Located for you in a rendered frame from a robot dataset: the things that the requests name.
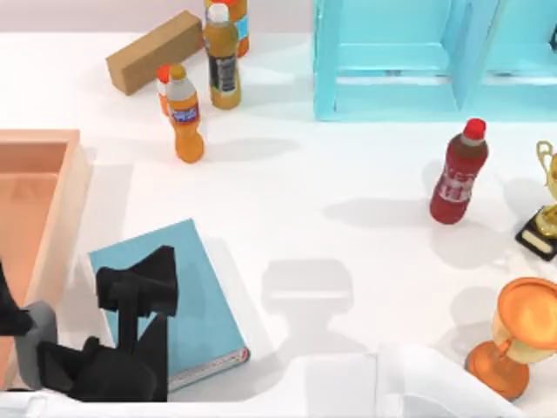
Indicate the light blue book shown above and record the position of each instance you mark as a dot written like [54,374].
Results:
[204,305]

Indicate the salmon shallow box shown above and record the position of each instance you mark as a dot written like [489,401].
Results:
[43,196]

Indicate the small orange bottle grey neck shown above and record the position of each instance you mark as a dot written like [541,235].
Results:
[188,130]

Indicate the small bottle red cap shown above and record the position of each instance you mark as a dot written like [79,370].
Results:
[163,87]

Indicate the brown cardboard block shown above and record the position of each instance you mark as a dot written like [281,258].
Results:
[148,56]

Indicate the amber bottle white cap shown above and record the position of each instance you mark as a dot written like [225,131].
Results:
[223,65]

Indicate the orange bottle blue label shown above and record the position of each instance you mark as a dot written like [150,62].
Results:
[243,30]

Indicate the light blue rack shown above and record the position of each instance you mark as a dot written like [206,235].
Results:
[391,56]

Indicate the bronze trophy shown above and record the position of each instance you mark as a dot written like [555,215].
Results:
[518,322]

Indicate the gold trophy black base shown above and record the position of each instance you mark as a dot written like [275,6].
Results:
[544,222]

